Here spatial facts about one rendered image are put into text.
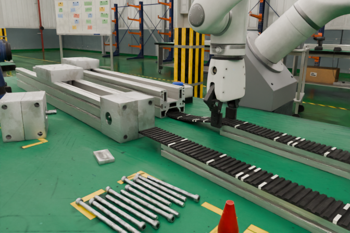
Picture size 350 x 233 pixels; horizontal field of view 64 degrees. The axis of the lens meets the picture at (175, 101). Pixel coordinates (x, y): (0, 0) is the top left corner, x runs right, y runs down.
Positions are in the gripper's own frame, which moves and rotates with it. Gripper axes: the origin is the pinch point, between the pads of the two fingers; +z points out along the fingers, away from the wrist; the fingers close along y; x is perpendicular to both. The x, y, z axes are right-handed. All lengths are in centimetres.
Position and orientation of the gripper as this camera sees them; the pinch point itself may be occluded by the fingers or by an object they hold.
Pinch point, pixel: (223, 117)
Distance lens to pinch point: 72.3
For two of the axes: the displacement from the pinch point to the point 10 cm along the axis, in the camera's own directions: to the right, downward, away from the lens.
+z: -0.1, 9.7, 2.4
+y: 7.4, -1.5, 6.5
